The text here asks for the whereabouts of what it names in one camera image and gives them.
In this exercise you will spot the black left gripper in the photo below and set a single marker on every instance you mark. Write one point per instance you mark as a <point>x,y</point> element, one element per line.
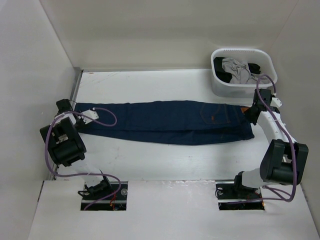
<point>83,124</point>

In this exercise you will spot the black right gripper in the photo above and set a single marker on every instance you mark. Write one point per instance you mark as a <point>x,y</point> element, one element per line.
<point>247,114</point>

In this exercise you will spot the dark blue denim trousers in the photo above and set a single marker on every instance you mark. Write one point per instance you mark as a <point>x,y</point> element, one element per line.
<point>189,123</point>

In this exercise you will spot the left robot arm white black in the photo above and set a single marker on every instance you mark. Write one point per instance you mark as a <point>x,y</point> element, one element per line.
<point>66,147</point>

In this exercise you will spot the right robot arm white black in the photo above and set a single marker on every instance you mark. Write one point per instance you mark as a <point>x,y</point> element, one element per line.
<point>285,159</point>

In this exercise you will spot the grey garment in basket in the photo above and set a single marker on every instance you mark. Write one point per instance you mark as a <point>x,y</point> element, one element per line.
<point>243,73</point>

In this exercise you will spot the white plastic laundry basket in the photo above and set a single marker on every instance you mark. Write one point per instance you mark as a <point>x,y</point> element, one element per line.
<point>250,55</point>

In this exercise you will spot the black garment in basket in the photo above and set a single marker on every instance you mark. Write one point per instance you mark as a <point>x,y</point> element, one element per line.
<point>220,73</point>

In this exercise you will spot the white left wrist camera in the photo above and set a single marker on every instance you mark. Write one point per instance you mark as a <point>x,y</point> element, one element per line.
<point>89,116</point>

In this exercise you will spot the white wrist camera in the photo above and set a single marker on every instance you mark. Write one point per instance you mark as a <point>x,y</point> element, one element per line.
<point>89,116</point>
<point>276,102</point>

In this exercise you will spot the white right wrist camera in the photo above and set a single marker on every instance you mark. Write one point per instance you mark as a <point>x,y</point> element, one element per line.
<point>276,102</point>

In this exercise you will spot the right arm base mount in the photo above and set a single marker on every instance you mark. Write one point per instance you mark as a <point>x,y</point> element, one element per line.
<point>232,199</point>

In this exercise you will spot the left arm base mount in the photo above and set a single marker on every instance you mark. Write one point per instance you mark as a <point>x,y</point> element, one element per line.
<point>105,200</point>

